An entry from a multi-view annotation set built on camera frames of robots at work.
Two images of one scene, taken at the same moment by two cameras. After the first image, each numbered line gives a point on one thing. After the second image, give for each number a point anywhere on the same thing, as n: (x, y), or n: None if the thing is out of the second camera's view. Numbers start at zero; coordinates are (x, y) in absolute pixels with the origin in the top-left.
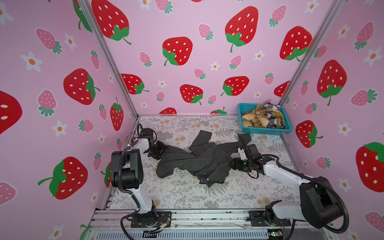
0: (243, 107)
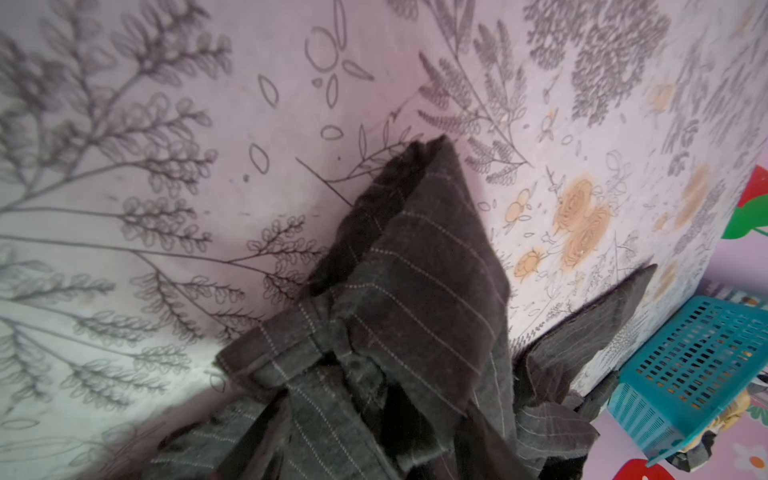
0: (712, 352)
